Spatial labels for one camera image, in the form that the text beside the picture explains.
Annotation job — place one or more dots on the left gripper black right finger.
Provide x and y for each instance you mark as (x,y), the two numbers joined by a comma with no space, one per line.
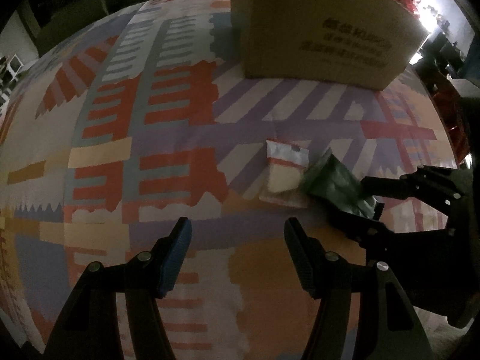
(388,326)

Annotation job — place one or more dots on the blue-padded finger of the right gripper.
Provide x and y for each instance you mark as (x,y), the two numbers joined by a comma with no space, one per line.
(379,242)

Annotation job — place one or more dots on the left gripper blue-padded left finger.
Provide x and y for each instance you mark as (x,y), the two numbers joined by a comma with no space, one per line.
(87,326)

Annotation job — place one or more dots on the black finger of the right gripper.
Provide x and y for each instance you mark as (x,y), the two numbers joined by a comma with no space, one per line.
(437,192)

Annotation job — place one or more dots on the dark green snack bag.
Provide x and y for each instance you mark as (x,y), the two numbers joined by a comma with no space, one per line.
(329,179)

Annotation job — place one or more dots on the white red bread packet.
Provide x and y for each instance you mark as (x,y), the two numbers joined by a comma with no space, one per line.
(287,163)

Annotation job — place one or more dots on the patchwork patterned tablecloth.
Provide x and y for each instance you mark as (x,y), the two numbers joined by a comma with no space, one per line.
(145,117)

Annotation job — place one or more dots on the brown cardboard box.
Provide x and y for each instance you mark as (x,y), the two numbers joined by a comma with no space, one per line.
(364,43)

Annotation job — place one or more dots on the white shelf unit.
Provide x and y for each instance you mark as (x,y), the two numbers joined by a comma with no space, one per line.
(10,74)

